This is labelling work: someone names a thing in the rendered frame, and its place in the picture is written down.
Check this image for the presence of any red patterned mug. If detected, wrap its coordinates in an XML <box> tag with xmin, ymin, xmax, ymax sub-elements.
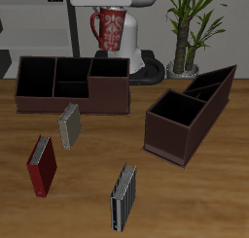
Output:
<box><xmin>89</xmin><ymin>7</ymin><xmax>127</xmax><ymax>52</ymax></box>

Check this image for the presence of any black striped book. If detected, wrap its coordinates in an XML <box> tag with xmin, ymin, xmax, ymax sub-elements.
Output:
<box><xmin>109</xmin><ymin>162</ymin><xmax>138</xmax><ymax>233</ymax></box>

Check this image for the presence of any red book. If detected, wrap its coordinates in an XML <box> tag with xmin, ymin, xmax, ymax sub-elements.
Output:
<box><xmin>25</xmin><ymin>134</ymin><xmax>58</xmax><ymax>198</ymax></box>

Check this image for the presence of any white shelf unit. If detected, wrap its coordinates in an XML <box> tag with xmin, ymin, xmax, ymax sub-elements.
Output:
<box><xmin>0</xmin><ymin>0</ymin><xmax>81</xmax><ymax>59</ymax></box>

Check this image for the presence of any green pot plant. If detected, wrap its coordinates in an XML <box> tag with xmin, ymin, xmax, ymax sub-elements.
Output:
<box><xmin>164</xmin><ymin>0</ymin><xmax>231</xmax><ymax>80</ymax></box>

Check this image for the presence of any grey book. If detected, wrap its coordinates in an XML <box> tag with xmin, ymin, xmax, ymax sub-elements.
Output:
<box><xmin>57</xmin><ymin>102</ymin><xmax>83</xmax><ymax>151</ymax></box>

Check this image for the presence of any dark brown desk caddy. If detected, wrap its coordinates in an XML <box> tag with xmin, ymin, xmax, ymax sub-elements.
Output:
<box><xmin>14</xmin><ymin>55</ymin><xmax>131</xmax><ymax>117</ymax></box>
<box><xmin>141</xmin><ymin>64</ymin><xmax>238</xmax><ymax>170</ymax></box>

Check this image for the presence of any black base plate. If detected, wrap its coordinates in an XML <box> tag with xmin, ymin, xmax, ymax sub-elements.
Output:
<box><xmin>94</xmin><ymin>49</ymin><xmax>166</xmax><ymax>86</ymax></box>

